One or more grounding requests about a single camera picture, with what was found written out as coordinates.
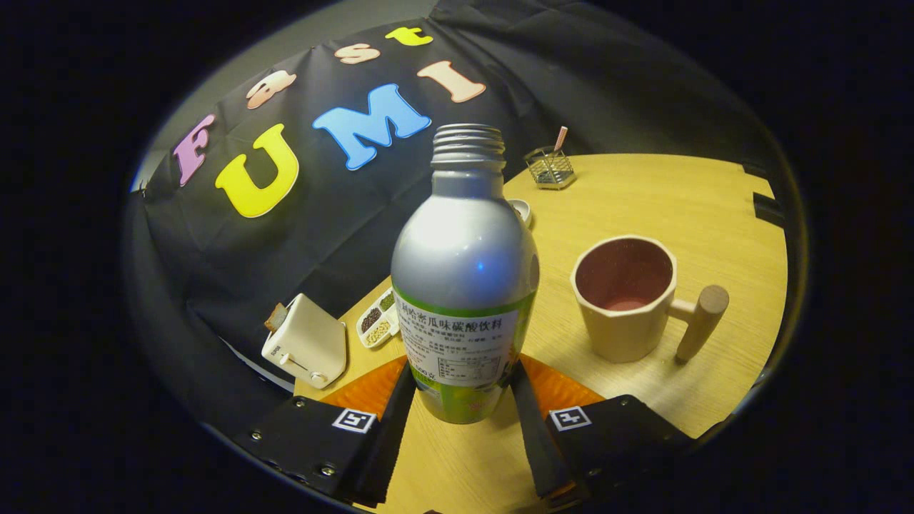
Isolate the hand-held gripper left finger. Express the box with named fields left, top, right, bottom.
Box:
left=246, top=357, right=416, bottom=509

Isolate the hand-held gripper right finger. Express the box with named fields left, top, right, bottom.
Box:
left=508, top=355, right=697, bottom=509

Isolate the beige cup with wooden handle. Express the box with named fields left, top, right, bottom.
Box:
left=570, top=236, right=730, bottom=365

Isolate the silver green juice bottle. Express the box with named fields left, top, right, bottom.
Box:
left=390, top=124, right=541, bottom=425

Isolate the white divided bean dish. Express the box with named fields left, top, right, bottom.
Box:
left=356, top=287, right=401, bottom=349

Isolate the white toaster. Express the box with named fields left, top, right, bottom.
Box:
left=261, top=293, right=348, bottom=390

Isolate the wooden table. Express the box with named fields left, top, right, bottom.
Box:
left=293, top=153, right=790, bottom=514

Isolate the wire mesh holder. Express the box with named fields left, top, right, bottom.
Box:
left=523, top=146, right=576, bottom=191

